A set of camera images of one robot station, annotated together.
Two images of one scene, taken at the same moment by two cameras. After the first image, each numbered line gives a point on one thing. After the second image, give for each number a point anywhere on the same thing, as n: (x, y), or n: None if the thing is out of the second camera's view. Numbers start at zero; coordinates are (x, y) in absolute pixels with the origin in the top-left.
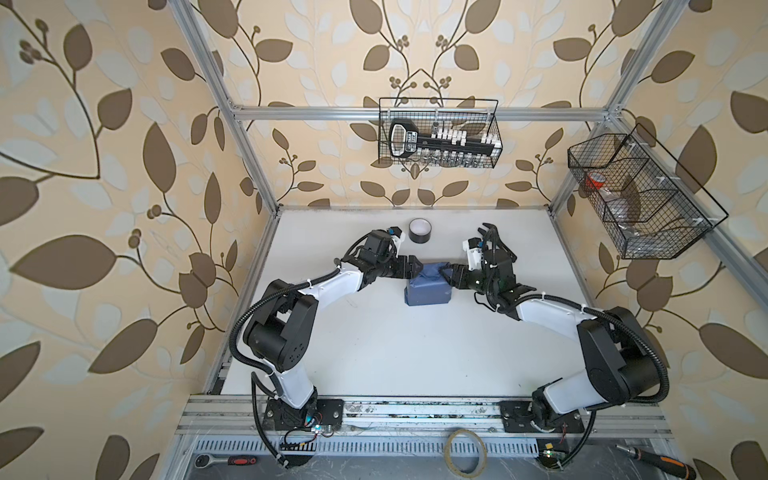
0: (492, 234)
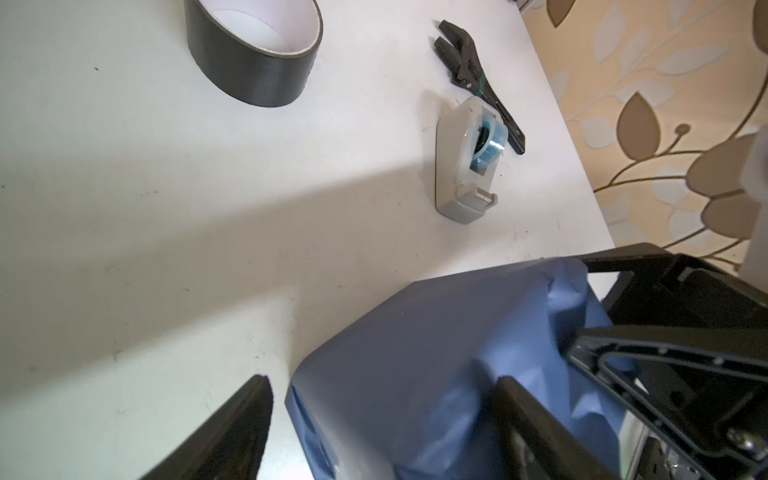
0: (470, 75)
